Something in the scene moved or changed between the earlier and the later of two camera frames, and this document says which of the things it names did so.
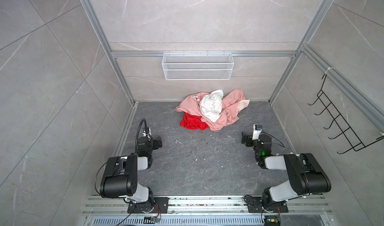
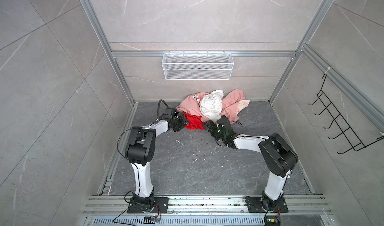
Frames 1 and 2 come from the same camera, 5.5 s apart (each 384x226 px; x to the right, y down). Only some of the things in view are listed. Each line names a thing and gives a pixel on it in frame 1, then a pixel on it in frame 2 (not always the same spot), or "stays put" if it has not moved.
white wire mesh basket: (198, 66) stays put
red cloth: (193, 122) stays put
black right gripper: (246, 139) → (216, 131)
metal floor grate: (202, 221) stays put
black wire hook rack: (337, 117) stays put
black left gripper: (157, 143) → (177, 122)
